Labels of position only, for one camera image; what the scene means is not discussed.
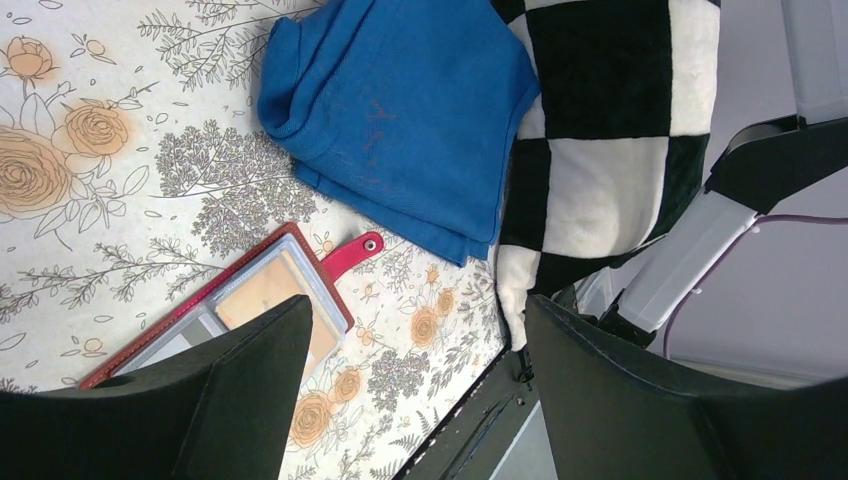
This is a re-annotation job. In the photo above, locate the black white checkered pillow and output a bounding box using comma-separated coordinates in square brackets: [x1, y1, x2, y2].
[495, 0, 721, 351]

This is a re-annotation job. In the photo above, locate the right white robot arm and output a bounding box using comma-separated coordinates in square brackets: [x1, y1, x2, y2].
[596, 1, 847, 348]

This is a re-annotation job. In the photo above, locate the red leather card holder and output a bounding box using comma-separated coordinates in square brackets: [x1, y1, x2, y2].
[80, 223, 384, 388]

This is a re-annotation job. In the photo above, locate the gold card right sleeve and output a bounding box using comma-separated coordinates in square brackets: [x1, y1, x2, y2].
[214, 252, 347, 381]

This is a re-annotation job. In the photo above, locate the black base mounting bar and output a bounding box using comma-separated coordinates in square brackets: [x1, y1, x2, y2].
[395, 350, 539, 480]

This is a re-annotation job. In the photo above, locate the floral patterned table mat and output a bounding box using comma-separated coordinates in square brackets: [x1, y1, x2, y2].
[1, 1, 505, 479]

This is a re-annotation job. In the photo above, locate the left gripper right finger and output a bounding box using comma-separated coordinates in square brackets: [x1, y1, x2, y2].
[525, 297, 723, 479]

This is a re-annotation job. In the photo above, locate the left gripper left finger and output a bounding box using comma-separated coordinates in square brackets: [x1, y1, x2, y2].
[66, 296, 312, 479]

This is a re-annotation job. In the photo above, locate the blue folded cloth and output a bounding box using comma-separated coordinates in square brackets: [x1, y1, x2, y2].
[256, 1, 539, 266]

